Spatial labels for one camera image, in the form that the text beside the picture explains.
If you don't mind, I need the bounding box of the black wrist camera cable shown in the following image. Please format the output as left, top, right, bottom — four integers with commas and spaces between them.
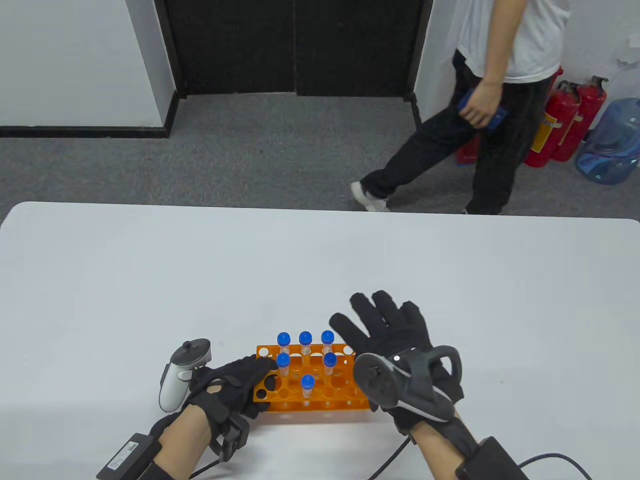
370, 435, 416, 480
187, 457, 223, 480

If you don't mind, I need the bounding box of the plain red fire extinguisher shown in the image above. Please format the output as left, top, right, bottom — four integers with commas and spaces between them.
551, 76, 609, 163

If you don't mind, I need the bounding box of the braided grey cable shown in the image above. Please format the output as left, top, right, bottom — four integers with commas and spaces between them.
517, 451, 593, 480

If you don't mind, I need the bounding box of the person's left hand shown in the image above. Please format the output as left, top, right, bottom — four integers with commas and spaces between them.
186, 355, 279, 431

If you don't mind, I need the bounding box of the blue phone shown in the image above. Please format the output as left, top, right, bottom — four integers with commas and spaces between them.
457, 89, 510, 133

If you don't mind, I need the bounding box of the person's right forearm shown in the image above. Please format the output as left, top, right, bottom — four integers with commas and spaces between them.
412, 417, 501, 480

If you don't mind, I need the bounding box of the red fire extinguisher cabinet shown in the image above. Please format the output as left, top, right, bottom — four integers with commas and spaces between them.
452, 131, 483, 166

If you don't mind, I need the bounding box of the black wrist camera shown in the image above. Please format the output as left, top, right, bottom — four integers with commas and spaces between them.
212, 417, 252, 462

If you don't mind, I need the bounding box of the orange test tube rack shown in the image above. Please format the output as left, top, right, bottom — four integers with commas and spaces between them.
252, 343, 373, 413

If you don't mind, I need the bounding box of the black double door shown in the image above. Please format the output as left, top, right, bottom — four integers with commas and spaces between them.
155, 0, 435, 98

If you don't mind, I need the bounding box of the red extinguisher yellow label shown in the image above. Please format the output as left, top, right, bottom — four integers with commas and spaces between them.
525, 82, 583, 168

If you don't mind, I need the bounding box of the person's right hand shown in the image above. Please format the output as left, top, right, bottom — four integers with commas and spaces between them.
329, 290, 466, 435

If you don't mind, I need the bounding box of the white wall plug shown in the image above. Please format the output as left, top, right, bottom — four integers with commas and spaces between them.
612, 34, 640, 68

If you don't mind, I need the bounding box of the person's left forearm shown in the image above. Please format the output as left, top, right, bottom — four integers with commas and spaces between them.
150, 402, 221, 480

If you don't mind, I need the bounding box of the blue water jug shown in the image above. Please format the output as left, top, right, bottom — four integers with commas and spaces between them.
575, 97, 640, 186

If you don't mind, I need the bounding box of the black labelled sensor box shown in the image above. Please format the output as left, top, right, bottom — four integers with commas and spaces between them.
96, 432, 163, 480

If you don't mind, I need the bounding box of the black forearm box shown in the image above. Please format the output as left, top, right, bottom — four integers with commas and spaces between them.
455, 436, 531, 480

